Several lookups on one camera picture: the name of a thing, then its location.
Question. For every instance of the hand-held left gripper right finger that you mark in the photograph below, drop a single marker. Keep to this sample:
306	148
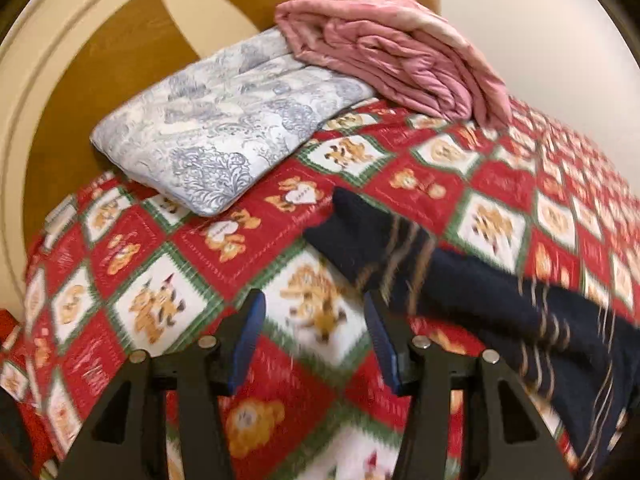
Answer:
381	330

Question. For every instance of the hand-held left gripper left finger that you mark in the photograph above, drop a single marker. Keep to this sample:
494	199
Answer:
248	327

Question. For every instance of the navy knitted sweater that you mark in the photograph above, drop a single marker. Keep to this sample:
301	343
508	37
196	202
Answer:
475	300

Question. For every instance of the red bear printed blanket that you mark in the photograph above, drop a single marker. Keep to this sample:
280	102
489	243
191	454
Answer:
415	180

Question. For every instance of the blue white patterned pillow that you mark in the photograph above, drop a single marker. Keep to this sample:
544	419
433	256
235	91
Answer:
225	125

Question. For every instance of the cream wooden headboard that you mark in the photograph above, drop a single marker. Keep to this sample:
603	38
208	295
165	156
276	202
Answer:
65	125

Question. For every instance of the pink folded quilt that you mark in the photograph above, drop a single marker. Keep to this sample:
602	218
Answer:
400	55

